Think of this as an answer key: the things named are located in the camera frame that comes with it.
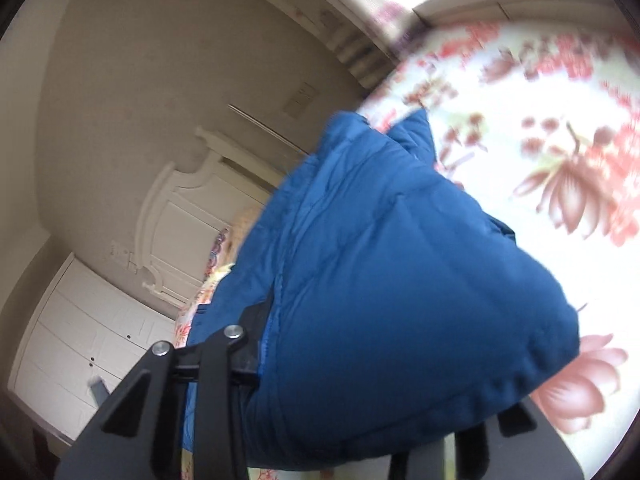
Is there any cream yellow pillow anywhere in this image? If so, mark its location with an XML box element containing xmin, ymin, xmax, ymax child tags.
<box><xmin>227</xmin><ymin>206</ymin><xmax>268</xmax><ymax>266</ymax></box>

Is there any colourful patterned pillow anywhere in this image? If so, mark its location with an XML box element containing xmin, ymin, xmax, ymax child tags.
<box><xmin>204</xmin><ymin>229</ymin><xmax>236</xmax><ymax>283</ymax></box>

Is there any white window sill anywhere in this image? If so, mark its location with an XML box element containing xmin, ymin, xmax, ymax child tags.
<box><xmin>412</xmin><ymin>0</ymin><xmax>640</xmax><ymax>28</ymax></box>

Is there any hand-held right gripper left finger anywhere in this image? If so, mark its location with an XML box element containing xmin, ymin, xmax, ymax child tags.
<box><xmin>55</xmin><ymin>300</ymin><xmax>273</xmax><ymax>480</ymax></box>

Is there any white bed headboard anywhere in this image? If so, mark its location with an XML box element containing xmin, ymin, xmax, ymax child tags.
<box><xmin>135</xmin><ymin>127</ymin><xmax>286</xmax><ymax>306</ymax></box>

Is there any wall switch plate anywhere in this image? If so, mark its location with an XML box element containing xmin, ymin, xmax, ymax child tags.
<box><xmin>284</xmin><ymin>82</ymin><xmax>318</xmax><ymax>117</ymax></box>

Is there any beige curtain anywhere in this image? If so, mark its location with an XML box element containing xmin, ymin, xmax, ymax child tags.
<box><xmin>287</xmin><ymin>0</ymin><xmax>423</xmax><ymax>90</ymax></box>

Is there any white dresser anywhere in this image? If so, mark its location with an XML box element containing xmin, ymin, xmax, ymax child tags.
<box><xmin>7</xmin><ymin>252</ymin><xmax>190</xmax><ymax>445</ymax></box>

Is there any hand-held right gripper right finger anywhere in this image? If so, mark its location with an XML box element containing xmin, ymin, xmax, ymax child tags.
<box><xmin>390</xmin><ymin>396</ymin><xmax>586</xmax><ymax>480</ymax></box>

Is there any blue puffer jacket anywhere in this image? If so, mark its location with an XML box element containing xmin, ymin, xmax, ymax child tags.
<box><xmin>182</xmin><ymin>109</ymin><xmax>583</xmax><ymax>473</ymax></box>

